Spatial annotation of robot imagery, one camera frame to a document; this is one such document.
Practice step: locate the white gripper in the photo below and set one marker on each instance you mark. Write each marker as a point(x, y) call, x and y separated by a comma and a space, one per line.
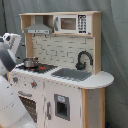
point(11, 42)

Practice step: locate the small metal pot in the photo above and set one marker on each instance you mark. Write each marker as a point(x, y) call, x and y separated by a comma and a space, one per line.
point(31, 62)

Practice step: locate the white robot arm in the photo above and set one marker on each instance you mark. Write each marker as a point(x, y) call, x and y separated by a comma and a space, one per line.
point(13, 114)

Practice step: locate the wooden toy kitchen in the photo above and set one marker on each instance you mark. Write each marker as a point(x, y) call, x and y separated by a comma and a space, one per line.
point(87, 98)

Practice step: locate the grey range hood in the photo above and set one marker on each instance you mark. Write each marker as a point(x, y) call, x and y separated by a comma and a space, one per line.
point(38, 27)

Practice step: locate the red grey left knob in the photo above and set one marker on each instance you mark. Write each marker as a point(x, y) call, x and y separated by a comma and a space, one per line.
point(15, 79)

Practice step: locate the red grey knob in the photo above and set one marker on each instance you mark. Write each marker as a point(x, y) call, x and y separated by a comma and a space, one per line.
point(33, 84)
point(15, 79)

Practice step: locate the black stovetop red burners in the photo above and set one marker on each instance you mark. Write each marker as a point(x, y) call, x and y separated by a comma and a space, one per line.
point(40, 68)

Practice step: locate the red grey right knob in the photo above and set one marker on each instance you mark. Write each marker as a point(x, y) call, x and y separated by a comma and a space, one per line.
point(33, 84)

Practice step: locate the white toy microwave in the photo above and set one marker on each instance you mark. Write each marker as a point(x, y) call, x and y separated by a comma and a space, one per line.
point(73, 24)

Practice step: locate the white oven door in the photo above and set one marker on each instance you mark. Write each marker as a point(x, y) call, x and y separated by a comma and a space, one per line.
point(29, 104)

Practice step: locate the grey toy sink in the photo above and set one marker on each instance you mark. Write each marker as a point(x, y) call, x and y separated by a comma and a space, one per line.
point(72, 74)

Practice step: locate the black toy faucet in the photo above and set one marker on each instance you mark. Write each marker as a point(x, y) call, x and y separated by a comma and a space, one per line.
point(81, 64)

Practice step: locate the grey ice dispenser panel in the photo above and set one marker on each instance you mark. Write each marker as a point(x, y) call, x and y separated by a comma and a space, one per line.
point(62, 107)

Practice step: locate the grey cabinet door handle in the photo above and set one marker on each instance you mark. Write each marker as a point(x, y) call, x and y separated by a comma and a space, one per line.
point(48, 111)

